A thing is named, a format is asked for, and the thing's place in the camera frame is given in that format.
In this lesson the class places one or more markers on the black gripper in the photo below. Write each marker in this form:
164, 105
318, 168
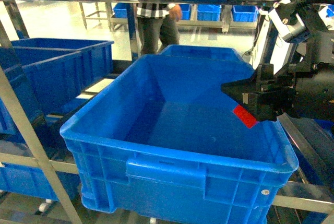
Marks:
298, 90

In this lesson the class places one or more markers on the red block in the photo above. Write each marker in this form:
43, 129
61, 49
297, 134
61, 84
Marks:
245, 117

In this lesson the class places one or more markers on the large blue crate on rack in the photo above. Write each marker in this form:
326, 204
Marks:
163, 140

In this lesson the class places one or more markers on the person in checked shirt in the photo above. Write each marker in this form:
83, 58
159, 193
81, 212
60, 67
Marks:
157, 26

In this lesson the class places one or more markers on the long blue bin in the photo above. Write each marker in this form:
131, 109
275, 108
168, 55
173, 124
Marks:
47, 73

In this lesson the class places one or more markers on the blue bin with white bag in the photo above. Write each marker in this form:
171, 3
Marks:
32, 182

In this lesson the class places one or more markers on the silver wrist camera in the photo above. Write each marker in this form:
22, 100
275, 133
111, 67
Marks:
289, 24

